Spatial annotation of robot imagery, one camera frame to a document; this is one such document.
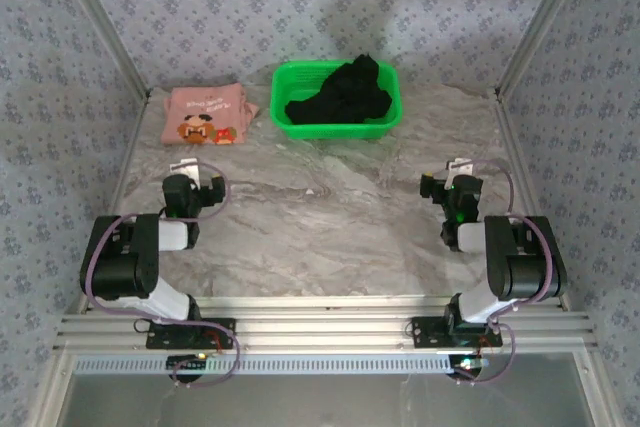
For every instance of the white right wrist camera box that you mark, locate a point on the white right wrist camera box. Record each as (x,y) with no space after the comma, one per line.
(459,168)

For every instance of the green plastic basket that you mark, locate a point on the green plastic basket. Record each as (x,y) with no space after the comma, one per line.
(290,97)

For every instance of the black t-shirt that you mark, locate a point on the black t-shirt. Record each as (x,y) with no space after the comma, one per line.
(345,97)

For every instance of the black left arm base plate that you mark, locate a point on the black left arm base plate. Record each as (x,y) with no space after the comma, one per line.
(165,339)

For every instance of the aluminium frame post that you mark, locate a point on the aluminium frame post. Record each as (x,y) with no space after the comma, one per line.
(100,17)
(545,12)

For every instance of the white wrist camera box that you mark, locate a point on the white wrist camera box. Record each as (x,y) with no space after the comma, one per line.
(459,168)
(182,168)

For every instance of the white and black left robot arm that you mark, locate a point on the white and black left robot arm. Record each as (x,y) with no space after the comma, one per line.
(120,272)

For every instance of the pink printed folded t-shirt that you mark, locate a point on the pink printed folded t-shirt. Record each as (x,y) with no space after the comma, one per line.
(200,117)

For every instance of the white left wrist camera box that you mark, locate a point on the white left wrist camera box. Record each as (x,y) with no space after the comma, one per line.
(182,168)

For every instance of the aluminium mounting rail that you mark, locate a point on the aluminium mounting rail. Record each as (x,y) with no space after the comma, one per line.
(320,322)

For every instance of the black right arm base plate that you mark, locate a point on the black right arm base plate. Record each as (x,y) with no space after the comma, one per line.
(430,334)

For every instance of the aluminium table side rail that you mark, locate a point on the aluminium table side rail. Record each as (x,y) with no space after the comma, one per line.
(520,167)
(127,157)

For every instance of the grey metal panel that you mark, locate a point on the grey metal panel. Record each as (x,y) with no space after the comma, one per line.
(320,402)

